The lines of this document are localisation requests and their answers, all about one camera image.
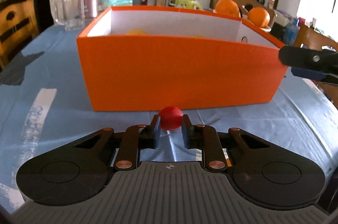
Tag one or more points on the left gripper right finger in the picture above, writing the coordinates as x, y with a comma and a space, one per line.
205, 139

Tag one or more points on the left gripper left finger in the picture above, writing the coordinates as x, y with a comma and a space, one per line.
131, 142

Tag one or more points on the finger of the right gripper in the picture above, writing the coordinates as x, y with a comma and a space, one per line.
315, 75
324, 60

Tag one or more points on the small red fruit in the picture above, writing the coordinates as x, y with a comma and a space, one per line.
170, 118

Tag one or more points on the right orange in basket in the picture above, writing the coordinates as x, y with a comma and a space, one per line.
259, 16

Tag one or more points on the orange in basket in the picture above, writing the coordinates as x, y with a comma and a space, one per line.
259, 16
227, 7

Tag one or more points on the orange cardboard box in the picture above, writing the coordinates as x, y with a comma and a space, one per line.
190, 59

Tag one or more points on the blue tablecloth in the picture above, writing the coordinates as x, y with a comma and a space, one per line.
45, 104

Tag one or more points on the left orange in basket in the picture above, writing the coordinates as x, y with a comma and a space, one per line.
227, 7

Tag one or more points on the yellow pear in box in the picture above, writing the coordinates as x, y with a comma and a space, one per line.
137, 32

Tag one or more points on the green panda mug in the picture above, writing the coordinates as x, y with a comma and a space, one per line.
188, 4

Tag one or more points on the clear glass mug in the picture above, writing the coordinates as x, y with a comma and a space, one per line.
68, 13

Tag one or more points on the wooden chair left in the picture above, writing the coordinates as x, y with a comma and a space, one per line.
18, 23

